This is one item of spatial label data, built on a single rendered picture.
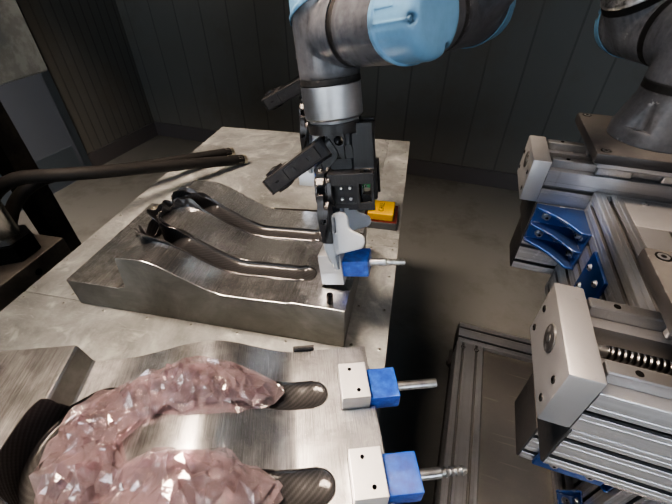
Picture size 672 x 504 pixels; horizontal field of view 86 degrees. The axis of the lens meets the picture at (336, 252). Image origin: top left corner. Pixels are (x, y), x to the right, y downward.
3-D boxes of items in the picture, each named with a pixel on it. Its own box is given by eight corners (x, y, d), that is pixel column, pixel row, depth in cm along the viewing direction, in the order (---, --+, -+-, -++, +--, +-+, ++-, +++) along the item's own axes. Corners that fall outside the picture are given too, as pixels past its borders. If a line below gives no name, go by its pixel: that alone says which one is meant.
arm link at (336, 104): (292, 90, 43) (311, 82, 50) (298, 130, 45) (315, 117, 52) (355, 84, 41) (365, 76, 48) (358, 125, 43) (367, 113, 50)
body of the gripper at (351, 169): (375, 216, 49) (369, 123, 43) (313, 216, 51) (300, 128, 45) (381, 194, 55) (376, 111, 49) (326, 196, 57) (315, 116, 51)
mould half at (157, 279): (365, 250, 80) (369, 197, 71) (344, 347, 60) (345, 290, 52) (159, 224, 87) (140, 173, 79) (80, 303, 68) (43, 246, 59)
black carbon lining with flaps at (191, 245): (332, 238, 72) (332, 196, 66) (312, 296, 60) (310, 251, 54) (172, 218, 77) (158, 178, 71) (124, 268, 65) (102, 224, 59)
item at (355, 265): (406, 268, 59) (405, 239, 57) (405, 285, 55) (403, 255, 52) (329, 267, 62) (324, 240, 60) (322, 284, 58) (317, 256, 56)
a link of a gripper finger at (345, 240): (364, 276, 52) (362, 212, 49) (324, 275, 53) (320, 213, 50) (368, 269, 55) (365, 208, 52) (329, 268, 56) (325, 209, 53)
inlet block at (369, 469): (453, 456, 45) (462, 436, 41) (468, 503, 41) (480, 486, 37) (347, 467, 44) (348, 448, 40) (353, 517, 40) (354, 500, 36)
